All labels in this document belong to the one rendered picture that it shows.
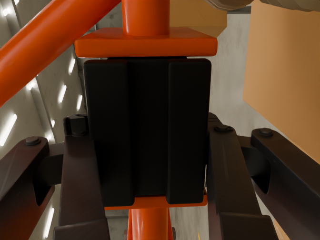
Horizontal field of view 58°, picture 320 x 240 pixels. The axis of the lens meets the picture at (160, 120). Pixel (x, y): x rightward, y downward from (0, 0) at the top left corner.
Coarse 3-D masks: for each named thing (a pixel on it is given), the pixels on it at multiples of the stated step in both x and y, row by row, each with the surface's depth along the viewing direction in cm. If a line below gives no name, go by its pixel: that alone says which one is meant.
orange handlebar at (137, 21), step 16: (128, 0) 12; (144, 0) 12; (160, 0) 12; (128, 16) 13; (144, 16) 12; (160, 16) 12; (128, 32) 13; (144, 32) 12; (160, 32) 13; (160, 208) 16; (128, 224) 20; (144, 224) 16; (160, 224) 16
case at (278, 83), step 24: (264, 24) 31; (288, 24) 26; (312, 24) 22; (264, 48) 31; (288, 48) 26; (312, 48) 22; (264, 72) 31; (288, 72) 26; (312, 72) 22; (264, 96) 31; (288, 96) 26; (312, 96) 22; (288, 120) 26; (312, 120) 22; (312, 144) 22
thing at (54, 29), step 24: (72, 0) 14; (96, 0) 14; (120, 0) 15; (48, 24) 14; (72, 24) 14; (0, 48) 15; (24, 48) 14; (48, 48) 15; (0, 72) 15; (24, 72) 15; (0, 96) 15
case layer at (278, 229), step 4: (296, 144) 102; (300, 148) 99; (304, 152) 97; (276, 224) 119; (276, 228) 119; (280, 228) 115; (276, 232) 119; (280, 232) 115; (284, 232) 112; (280, 236) 116; (284, 236) 112
